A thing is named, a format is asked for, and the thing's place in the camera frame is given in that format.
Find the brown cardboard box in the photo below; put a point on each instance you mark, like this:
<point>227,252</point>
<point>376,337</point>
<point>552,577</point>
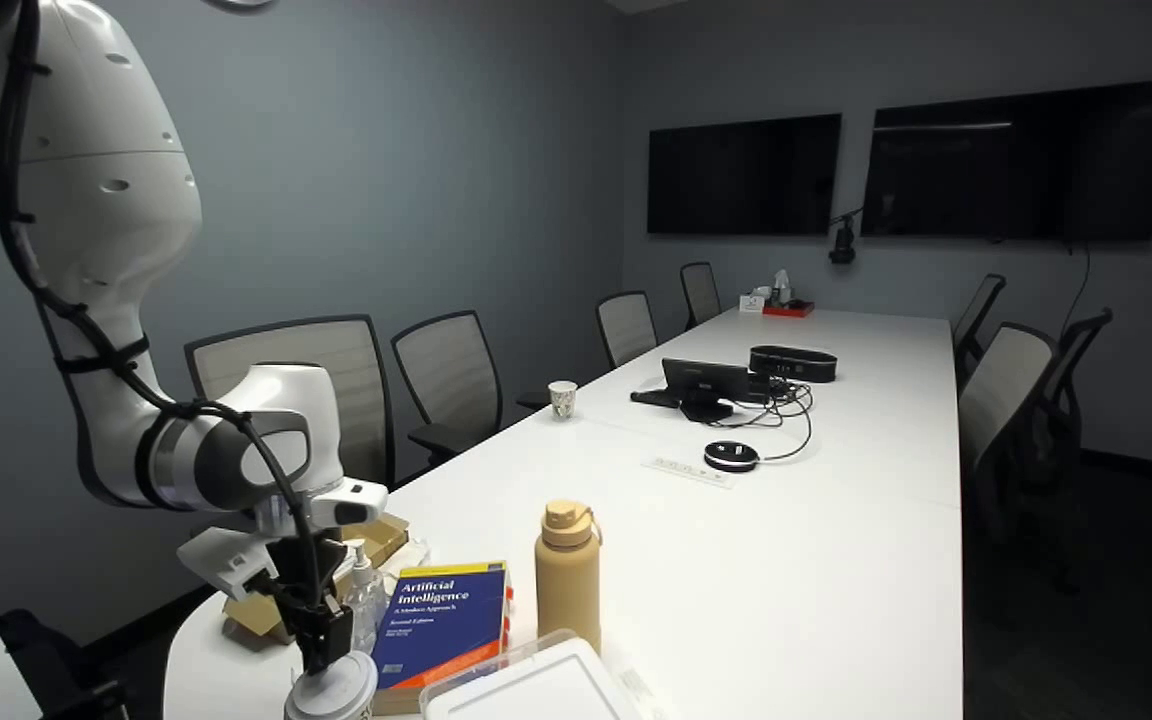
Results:
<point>383,538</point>

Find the red tray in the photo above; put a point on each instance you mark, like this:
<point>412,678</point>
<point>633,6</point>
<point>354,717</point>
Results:
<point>790,310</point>

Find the larger black wall television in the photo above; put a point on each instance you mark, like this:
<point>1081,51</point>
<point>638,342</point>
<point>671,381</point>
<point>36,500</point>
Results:
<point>1028,160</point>

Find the white plastic cup lid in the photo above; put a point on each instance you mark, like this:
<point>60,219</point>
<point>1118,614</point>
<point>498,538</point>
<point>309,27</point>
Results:
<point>337,694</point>

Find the white tissue box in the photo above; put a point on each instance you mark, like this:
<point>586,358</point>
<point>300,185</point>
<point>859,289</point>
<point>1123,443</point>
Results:
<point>753,301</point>

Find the round wall clock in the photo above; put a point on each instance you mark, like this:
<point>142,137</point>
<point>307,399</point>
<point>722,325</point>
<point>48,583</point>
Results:
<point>240,6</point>

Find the white paper cup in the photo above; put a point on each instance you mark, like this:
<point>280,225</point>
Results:
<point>563,399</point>

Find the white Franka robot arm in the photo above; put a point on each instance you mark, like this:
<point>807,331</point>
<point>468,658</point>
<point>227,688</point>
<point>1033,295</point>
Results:
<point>99,160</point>

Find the black wall webcam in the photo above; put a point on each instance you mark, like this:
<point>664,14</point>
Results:
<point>844,240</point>

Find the round black puck speaker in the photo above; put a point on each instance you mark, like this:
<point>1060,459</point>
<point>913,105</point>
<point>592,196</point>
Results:
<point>729,454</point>

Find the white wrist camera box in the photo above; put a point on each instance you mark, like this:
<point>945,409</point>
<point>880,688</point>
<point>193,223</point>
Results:
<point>220,562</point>

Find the clear hand sanitizer bottle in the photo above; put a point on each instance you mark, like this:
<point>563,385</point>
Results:
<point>369,604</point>

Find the black conference speaker bar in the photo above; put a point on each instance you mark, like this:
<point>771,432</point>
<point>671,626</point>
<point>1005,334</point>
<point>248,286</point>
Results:
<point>792,363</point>

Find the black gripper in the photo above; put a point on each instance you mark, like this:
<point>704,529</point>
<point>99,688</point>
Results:
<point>307,571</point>

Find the black conference phone device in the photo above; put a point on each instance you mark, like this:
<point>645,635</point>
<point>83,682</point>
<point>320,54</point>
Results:
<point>704,377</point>

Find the smaller black wall television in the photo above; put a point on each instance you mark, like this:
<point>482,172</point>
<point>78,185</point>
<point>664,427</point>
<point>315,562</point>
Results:
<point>743,172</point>

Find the tan insulated bottle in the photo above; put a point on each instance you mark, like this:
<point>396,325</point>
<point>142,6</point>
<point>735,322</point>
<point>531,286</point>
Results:
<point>569,573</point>

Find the blue and yellow book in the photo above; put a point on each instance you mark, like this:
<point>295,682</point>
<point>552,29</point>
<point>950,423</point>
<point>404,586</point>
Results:
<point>441,626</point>

